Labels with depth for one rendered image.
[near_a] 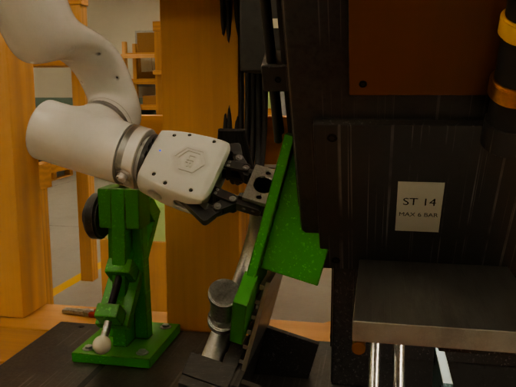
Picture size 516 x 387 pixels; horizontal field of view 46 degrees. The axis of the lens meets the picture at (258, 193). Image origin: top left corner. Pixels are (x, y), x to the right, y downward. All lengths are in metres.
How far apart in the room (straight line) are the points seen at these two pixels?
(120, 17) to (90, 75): 10.96
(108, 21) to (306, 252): 11.33
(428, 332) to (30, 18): 0.55
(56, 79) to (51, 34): 11.62
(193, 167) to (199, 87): 0.32
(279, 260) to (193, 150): 0.20
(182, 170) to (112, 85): 0.18
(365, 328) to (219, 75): 0.65
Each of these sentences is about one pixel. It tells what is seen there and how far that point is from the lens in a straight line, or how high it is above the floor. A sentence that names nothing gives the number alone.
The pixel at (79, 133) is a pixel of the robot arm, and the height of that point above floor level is 1.26.
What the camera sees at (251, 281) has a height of 1.10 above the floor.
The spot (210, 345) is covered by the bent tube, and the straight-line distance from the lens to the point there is 0.81.
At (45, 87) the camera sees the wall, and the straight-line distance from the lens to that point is 12.53.
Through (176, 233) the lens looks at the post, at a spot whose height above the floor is 1.06.
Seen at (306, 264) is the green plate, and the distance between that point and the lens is 0.71.
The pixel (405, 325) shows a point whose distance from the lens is 0.53.
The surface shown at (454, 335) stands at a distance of 0.53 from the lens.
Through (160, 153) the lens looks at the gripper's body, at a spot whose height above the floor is 1.24.
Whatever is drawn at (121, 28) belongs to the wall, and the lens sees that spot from 11.83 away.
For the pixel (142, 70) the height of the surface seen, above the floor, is 1.75.
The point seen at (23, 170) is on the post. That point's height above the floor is 1.17.
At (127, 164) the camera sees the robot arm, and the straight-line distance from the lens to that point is 0.80.
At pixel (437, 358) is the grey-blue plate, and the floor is 1.04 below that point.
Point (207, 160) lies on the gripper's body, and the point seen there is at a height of 1.23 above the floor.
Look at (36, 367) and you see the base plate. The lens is 1.04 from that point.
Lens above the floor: 1.32
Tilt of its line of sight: 9 degrees down
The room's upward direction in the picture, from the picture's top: straight up
